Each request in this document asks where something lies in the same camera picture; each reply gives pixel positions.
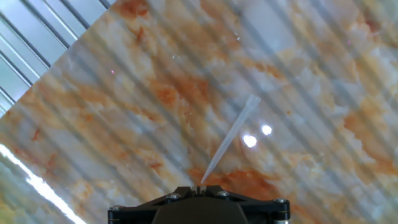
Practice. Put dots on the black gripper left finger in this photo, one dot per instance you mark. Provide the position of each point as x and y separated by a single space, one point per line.
136 214

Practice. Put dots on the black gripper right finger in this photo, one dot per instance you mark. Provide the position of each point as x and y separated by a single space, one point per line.
267 213

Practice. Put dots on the clear large pipette tip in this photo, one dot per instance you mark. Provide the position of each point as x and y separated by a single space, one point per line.
231 133

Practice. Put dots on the orange marble pattern mat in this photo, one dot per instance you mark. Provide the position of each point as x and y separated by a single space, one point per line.
280 77

